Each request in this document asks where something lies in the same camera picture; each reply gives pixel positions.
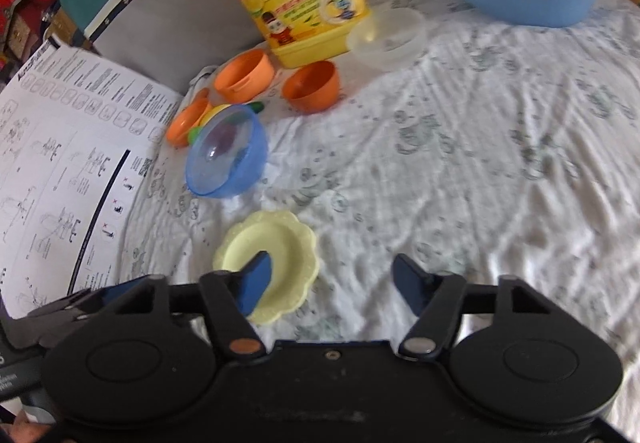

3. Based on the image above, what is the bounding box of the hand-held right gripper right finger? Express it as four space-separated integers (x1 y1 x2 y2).
392 253 549 364

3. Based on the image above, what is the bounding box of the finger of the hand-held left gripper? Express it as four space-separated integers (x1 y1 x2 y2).
24 287 108 350

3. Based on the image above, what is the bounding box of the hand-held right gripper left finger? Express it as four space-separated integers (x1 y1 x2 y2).
106 250 274 364

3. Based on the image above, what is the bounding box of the yellow scalloped plate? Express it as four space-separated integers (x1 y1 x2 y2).
213 210 321 325

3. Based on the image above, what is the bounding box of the blue translucent bowl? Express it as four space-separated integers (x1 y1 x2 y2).
185 104 270 200

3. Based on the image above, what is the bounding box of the orange plastic bowl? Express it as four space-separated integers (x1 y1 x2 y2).
281 60 341 115

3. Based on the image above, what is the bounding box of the clear plastic bowl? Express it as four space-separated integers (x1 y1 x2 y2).
346 7 428 70

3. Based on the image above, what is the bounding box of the white printed blanket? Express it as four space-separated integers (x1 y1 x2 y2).
116 0 640 429

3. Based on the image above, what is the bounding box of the white instruction sheet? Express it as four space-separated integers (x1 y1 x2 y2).
0 42 184 320

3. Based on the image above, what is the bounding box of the purple toy onion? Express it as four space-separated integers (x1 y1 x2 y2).
207 122 242 150

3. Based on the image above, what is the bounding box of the orange toy plate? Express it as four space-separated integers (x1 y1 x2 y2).
166 88 213 146

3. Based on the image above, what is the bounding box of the yellow toy food piece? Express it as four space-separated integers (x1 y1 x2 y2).
199 104 237 124

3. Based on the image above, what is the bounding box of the orange toy pot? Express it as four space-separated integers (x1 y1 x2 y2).
213 49 277 104

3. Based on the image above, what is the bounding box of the grey cushion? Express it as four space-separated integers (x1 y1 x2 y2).
92 0 268 96

